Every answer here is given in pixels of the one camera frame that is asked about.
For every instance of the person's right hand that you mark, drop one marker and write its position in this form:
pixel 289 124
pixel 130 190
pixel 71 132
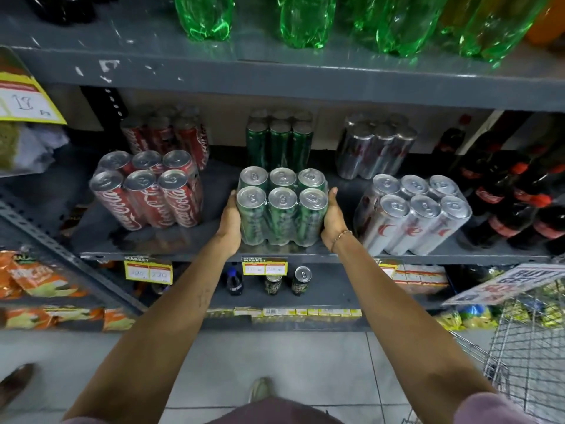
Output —
pixel 334 225

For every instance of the person's left hand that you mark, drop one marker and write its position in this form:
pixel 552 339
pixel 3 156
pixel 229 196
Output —
pixel 227 229

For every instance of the person's left thumb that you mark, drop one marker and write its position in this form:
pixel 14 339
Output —
pixel 232 203

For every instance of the person's right thumb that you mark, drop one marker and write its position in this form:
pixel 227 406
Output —
pixel 332 200

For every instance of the green can six-pack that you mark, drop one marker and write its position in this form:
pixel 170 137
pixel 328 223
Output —
pixel 282 207
pixel 279 141

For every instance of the person's left forearm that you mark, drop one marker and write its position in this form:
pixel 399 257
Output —
pixel 167 322

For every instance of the person's right forearm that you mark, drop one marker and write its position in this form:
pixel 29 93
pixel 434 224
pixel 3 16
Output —
pixel 397 322

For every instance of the silver can six-pack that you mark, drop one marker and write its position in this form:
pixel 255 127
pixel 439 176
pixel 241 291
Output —
pixel 415 216
pixel 375 145

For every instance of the yellow price tag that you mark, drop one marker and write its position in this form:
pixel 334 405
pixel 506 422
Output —
pixel 264 266
pixel 148 270
pixel 388 268

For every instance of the small dark blue-capped bottle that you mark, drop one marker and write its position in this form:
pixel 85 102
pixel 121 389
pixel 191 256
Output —
pixel 234 282

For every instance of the small dark drink can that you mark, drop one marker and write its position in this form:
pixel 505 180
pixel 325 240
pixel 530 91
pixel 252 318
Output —
pixel 273 285
pixel 302 281

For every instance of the red can six-pack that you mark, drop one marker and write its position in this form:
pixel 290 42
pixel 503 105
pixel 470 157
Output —
pixel 145 194
pixel 163 132

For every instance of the row of small cartons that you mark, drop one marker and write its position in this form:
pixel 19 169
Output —
pixel 421 278

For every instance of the row of yellow shelf labels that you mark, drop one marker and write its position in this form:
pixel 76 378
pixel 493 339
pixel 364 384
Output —
pixel 287 312

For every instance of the grey metal shelf unit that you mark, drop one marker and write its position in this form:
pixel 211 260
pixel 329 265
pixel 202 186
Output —
pixel 282 72

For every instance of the group of dark cola bottles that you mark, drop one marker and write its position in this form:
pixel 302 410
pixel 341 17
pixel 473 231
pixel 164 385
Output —
pixel 507 198

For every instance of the pile of yellow snack packets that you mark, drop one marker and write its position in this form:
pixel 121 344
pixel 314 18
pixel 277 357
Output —
pixel 468 317

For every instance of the green plastic bottle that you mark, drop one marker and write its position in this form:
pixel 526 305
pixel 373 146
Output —
pixel 498 28
pixel 307 19
pixel 205 15
pixel 404 24

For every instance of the light shoe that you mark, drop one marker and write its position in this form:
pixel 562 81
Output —
pixel 260 389

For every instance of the white and red promo sign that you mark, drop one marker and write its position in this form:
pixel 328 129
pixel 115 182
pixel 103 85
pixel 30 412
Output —
pixel 507 284

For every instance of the pile of orange snack packets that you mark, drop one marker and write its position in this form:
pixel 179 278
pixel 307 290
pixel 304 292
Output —
pixel 35 278

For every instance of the mauve shorts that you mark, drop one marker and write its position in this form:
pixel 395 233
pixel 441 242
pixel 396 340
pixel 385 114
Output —
pixel 282 412

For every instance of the large yellow price sign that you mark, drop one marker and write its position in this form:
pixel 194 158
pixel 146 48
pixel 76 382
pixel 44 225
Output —
pixel 24 94

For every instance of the dark plastic bottle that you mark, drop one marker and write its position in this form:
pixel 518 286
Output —
pixel 62 6

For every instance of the pink sleeve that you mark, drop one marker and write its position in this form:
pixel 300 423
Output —
pixel 494 410

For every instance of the orange plastic bottle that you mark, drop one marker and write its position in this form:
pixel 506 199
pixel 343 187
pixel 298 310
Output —
pixel 547 21

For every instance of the brown shoe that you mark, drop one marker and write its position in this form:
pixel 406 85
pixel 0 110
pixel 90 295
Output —
pixel 15 386

